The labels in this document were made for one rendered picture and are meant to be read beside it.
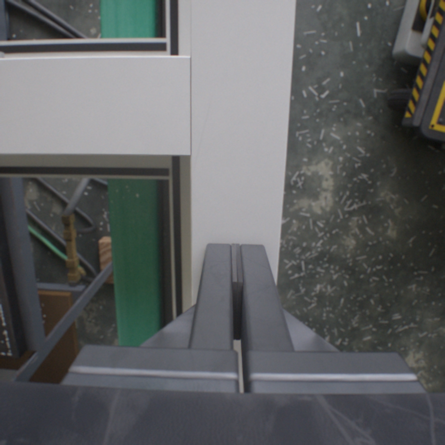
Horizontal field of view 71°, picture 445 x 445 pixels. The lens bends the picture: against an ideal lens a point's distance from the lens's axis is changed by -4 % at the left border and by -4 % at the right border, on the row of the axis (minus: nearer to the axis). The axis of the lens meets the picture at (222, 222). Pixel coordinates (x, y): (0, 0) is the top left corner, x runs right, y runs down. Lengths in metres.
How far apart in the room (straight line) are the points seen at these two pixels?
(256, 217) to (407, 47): 0.97
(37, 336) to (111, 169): 0.58
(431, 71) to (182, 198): 0.76
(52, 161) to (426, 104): 0.80
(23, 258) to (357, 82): 1.02
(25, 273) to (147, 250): 0.47
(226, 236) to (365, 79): 1.05
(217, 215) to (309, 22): 1.03
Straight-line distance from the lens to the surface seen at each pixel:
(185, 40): 0.21
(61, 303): 1.03
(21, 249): 0.68
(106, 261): 1.21
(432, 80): 0.89
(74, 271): 1.02
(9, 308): 0.71
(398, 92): 1.09
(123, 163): 0.22
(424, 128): 0.89
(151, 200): 0.23
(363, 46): 1.18
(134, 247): 0.24
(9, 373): 0.80
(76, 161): 0.23
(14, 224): 0.67
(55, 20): 0.98
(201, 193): 0.15
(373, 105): 1.18
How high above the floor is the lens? 1.08
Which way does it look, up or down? 73 degrees down
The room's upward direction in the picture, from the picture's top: 177 degrees counter-clockwise
